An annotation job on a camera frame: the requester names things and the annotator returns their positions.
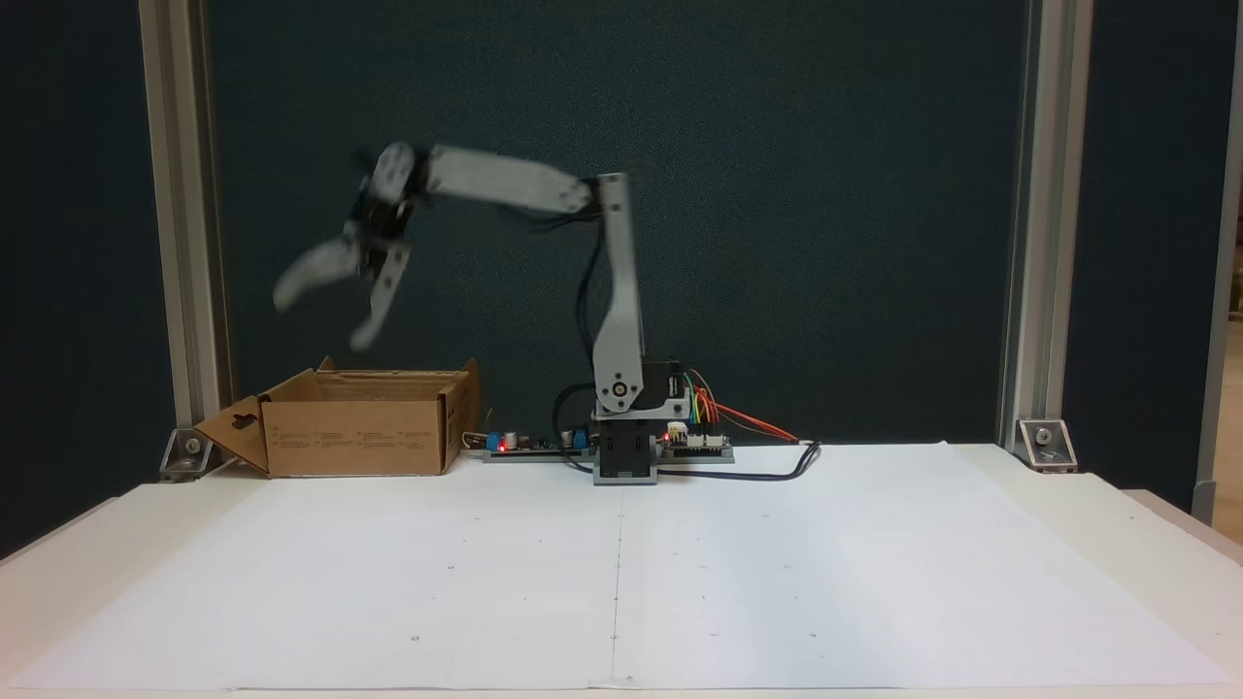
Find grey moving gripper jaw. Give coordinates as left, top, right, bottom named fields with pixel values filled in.
left=271, top=235, right=363, bottom=315

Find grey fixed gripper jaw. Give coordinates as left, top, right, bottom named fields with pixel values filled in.
left=347, top=244, right=412, bottom=353

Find brown cardboard box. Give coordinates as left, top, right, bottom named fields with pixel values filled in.
left=193, top=356, right=483, bottom=479

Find grey vertical beam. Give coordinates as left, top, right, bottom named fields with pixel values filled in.
left=1192, top=0, right=1243, bottom=526

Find aluminium frame post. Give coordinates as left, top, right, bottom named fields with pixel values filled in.
left=138, top=0, right=235, bottom=457
left=998, top=0, right=1095, bottom=448

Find black servo cable loop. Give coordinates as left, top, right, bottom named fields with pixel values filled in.
left=574, top=209, right=609, bottom=372
left=552, top=383, right=597, bottom=459

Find metal corner bracket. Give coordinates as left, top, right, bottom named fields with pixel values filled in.
left=1016, top=418, right=1078, bottom=475
left=159, top=426, right=235, bottom=483

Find coloured jumper wires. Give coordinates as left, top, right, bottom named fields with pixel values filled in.
left=680, top=367, right=722, bottom=430

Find circuit board with jumper wires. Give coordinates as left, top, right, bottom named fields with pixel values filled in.
left=659, top=430, right=735, bottom=464

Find red and orange wire pair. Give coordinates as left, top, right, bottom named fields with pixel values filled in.
left=685, top=383, right=803, bottom=444

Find long black cable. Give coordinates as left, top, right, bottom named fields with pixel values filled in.
left=563, top=439, right=824, bottom=484

